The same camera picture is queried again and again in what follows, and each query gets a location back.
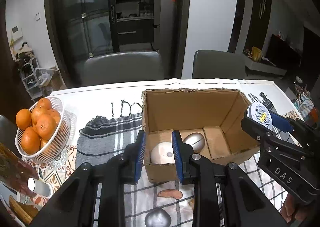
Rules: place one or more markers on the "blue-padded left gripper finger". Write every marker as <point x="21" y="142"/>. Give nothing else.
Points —
<point x="95" y="193"/>

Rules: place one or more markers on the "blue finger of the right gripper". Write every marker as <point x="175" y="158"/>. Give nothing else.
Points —
<point x="281" y="123"/>

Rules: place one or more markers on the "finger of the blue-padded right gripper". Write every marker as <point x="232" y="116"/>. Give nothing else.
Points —
<point x="222" y="193"/>

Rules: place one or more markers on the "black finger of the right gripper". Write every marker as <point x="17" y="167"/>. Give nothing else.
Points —
<point x="258" y="132"/>

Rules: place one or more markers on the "round blue tin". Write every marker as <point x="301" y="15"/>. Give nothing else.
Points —
<point x="260" y="114"/>

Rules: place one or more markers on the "silver oval case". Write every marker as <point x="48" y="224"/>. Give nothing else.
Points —
<point x="196" y="140"/>

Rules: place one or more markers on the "brown wooden comb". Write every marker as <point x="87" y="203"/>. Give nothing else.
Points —
<point x="170" y="193"/>

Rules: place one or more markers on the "dark triangular case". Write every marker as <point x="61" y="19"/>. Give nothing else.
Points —
<point x="157" y="218"/>

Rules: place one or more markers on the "pink round doll head toy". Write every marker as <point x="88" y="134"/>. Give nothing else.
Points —
<point x="162" y="153"/>

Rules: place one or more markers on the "person's right hand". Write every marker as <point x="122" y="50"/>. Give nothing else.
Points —
<point x="290" y="208"/>

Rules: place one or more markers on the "patterned tile table mat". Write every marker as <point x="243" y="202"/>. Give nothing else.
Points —
<point x="54" y="173"/>

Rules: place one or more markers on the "woven wicker basket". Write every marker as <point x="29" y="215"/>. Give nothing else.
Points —
<point x="26" y="213"/>

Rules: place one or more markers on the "brown cardboard box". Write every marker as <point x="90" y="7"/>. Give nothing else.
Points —
<point x="215" y="113"/>

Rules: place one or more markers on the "tv bench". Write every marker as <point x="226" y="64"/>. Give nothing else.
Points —
<point x="260" y="67"/>

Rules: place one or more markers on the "glass vase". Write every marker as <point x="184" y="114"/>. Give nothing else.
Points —
<point x="15" y="172"/>

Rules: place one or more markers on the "grey plaid cloth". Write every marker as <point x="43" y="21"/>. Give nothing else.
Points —
<point x="102" y="139"/>

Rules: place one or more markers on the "orange front left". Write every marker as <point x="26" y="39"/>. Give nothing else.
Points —
<point x="30" y="141"/>

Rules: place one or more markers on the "orange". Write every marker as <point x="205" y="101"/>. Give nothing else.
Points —
<point x="46" y="126"/>
<point x="23" y="119"/>
<point x="30" y="141"/>

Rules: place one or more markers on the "white fruit basket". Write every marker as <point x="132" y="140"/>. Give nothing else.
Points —
<point x="49" y="149"/>

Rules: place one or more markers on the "orange top right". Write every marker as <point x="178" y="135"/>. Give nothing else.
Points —
<point x="46" y="126"/>

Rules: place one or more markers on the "grey chair right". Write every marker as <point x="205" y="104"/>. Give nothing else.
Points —
<point x="210" y="64"/>

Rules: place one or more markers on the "grey chair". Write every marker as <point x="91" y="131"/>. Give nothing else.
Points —
<point x="123" y="67"/>
<point x="210" y="64"/>

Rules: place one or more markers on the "orange far left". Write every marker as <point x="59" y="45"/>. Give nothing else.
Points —
<point x="23" y="119"/>

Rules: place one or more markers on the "white shelf rack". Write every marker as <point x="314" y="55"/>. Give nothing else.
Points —
<point x="35" y="79"/>

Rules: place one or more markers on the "grey chair left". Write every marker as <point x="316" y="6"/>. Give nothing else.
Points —
<point x="123" y="67"/>

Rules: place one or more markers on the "glass sliding door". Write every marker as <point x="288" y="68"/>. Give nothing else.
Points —
<point x="82" y="29"/>

